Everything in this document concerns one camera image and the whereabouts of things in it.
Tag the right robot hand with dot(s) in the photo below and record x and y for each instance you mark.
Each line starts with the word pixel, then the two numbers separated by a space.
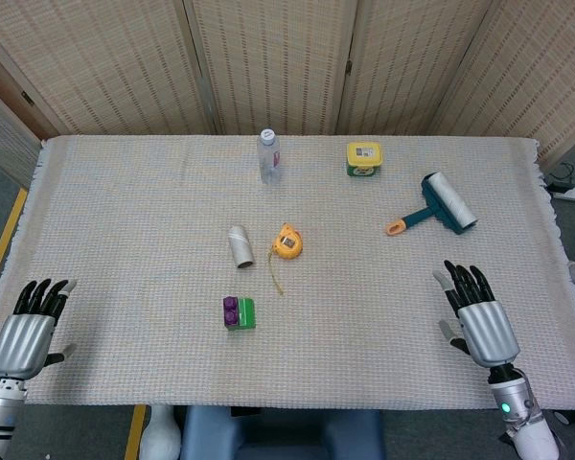
pixel 489 330

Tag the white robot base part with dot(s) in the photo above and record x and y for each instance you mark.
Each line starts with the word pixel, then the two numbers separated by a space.
pixel 159 436

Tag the yellow-lidded green container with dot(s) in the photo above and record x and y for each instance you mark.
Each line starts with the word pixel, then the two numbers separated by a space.
pixel 363 154

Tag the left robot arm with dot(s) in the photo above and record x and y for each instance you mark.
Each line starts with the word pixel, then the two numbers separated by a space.
pixel 0 412

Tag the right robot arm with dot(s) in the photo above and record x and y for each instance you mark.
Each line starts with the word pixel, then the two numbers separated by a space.
pixel 522 412

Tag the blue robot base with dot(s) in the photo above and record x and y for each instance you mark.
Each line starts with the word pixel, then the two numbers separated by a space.
pixel 278 433

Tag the woven folding screen panel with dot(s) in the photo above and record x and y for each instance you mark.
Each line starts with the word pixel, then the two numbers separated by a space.
pixel 0 139
pixel 100 62
pixel 412 62
pixel 546 72
pixel 273 62

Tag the yellow tape measure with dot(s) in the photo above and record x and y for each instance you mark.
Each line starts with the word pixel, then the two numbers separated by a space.
pixel 288 242

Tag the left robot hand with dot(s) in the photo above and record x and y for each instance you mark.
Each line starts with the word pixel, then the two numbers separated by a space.
pixel 21 338

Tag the purple toy block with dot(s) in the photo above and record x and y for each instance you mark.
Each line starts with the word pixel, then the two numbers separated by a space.
pixel 230 311

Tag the metal screen hinge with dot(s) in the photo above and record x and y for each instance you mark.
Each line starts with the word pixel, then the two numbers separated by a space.
pixel 27 98
pixel 349 65

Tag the beige woven tablecloth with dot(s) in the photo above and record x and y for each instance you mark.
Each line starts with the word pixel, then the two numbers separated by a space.
pixel 148 215

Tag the clear plastic water bottle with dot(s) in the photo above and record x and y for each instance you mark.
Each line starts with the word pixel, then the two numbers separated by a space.
pixel 269 158

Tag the cardboard tube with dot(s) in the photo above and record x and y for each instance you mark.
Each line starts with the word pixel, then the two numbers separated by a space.
pixel 240 246

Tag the green toy block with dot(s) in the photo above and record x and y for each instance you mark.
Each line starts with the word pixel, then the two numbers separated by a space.
pixel 247 314

